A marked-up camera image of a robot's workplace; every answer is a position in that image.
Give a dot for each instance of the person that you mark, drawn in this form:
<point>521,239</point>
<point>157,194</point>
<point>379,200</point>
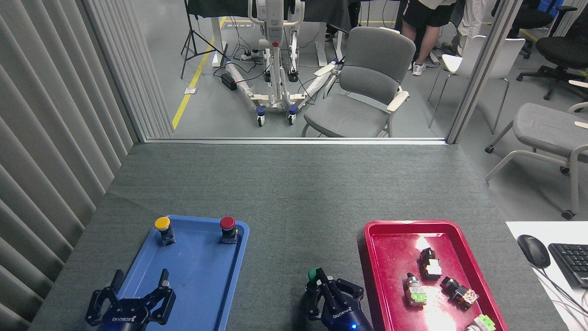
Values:
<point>473,18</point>
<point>427,27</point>

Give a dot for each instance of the white stand on wheels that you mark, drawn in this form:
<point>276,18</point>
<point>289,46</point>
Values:
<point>275,55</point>

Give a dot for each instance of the blue plastic tray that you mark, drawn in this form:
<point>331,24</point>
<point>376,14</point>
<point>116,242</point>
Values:
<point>206,276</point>

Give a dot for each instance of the black switch with white body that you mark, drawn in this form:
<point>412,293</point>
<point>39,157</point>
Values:
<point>430,264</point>

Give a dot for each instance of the black switch with orange part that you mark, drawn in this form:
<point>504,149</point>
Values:
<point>459,293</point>

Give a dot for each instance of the white power strip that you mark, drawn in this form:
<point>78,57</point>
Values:
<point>248,56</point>

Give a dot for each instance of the grey chair with cream armrests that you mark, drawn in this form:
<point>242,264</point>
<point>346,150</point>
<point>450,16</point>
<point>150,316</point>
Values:
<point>367,87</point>

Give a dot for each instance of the white switch with green cap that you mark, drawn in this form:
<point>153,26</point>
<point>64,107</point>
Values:
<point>482,322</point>

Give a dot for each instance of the silver post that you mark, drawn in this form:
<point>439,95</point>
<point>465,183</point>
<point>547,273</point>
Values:
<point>477,73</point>

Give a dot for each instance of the red plastic tray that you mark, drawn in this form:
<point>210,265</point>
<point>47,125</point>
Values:
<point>390,248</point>

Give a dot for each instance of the black computer mouse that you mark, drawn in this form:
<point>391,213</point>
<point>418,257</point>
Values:
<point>534,250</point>

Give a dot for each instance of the black tripod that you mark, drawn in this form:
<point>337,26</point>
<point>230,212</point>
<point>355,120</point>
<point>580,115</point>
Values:
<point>193,37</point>

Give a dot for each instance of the grey chair on castors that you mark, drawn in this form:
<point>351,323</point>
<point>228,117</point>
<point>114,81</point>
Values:
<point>546,128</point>

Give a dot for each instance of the green push button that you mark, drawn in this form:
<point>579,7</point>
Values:
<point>313,275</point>

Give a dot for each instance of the black power adapter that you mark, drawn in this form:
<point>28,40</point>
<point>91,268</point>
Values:
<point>228,81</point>

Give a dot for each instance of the red push button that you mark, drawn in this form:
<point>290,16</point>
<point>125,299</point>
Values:
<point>227,224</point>

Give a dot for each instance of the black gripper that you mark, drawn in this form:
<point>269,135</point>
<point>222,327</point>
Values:
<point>344,317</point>
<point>126,317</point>

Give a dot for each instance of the silver floor socket plate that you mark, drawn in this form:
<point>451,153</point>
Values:
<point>190,90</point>

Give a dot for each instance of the desk with white legs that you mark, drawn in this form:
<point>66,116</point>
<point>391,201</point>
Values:
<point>216,41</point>

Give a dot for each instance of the yellow push button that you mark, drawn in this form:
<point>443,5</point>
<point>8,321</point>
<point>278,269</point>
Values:
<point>162,224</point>

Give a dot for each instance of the black office chair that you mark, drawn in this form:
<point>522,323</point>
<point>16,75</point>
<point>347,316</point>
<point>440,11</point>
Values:
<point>528,18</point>
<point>565,50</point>

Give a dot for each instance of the silver switch with green base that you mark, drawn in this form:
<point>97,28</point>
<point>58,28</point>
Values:
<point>415,292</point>

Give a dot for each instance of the black keyboard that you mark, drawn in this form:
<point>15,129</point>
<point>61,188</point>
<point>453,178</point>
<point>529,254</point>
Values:
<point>572,264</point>

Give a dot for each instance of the white plastic chair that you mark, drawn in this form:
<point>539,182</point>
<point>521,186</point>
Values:
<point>498,55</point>

